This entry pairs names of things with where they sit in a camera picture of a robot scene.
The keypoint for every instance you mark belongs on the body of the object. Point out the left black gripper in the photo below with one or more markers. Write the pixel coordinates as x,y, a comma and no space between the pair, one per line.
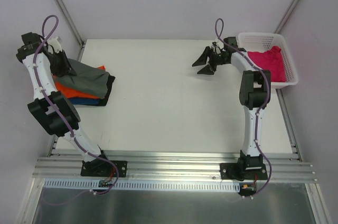
61,65

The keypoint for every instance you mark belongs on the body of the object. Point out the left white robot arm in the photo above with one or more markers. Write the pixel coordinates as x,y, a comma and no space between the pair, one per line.
54,112

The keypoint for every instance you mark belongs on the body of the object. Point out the orange folded t shirt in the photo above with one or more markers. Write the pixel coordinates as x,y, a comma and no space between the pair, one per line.
70,93

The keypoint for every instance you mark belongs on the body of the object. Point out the blue folded t shirt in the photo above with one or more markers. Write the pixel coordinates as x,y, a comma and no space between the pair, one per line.
84,101

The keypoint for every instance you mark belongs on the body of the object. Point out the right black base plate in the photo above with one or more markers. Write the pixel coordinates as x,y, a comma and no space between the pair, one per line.
234,171

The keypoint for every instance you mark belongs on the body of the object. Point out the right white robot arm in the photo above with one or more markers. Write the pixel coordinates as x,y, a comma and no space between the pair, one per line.
254,95

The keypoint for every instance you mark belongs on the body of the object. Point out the pink t shirt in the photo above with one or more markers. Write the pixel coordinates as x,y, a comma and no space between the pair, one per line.
271,60

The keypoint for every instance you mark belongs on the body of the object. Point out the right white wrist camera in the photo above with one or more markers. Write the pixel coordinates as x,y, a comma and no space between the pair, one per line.
215,45

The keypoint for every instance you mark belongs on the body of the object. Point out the white plastic basket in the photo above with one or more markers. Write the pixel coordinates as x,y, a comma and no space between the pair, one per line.
261,42

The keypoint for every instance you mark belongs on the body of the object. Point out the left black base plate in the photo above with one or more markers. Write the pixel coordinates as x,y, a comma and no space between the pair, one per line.
104,168

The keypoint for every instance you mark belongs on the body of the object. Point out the dark grey t shirt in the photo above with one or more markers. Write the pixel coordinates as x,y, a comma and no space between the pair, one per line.
85,79

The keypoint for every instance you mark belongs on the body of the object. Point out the aluminium mounting rail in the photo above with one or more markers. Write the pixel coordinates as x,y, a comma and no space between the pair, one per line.
287,168

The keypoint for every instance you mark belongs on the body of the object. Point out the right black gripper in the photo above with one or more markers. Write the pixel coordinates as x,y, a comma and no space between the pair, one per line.
213,58

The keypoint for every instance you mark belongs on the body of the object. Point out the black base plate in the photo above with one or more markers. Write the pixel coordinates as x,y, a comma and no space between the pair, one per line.
104,168
234,171

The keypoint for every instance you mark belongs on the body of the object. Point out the white slotted cable duct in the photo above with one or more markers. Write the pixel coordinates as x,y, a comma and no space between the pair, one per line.
141,185

